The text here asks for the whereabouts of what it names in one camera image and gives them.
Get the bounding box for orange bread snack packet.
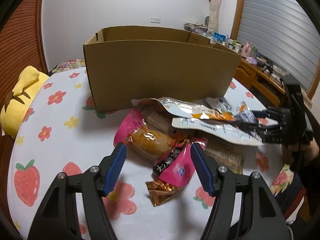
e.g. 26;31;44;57
124;125;187;165

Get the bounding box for wooden sideboard cabinet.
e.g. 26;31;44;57
234;58;286;107

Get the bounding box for pink bottle on sideboard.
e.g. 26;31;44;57
241;41;252;58

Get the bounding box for yellow plush toy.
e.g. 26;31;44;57
1;66;49;139

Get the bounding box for beige curtain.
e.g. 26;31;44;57
208;0;222;34

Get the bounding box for white wall switch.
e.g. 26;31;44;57
150;17;161;24

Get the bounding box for white floral strawberry blanket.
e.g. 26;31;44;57
6;65;291;240

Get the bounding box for silver white flat pouch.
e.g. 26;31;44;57
171;117;263;146

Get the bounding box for white orange snack pouch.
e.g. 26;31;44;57
131;97;236;121

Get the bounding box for brown cardboard box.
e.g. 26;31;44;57
83;25;241;112

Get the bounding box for brown louvered wardrobe door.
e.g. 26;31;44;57
1;0;48;105

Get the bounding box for right hand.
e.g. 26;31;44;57
281;138;319;171

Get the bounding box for pink snack packet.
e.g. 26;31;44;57
114;109;207;187

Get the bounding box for window blinds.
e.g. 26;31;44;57
237;0;319;89

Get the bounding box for brown cracker snack pack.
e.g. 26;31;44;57
146;112;245;174

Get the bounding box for white blue duck gizzard pouch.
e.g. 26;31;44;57
206;97;258;124

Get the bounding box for small gold brown candy packet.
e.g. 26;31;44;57
145;179;181;206

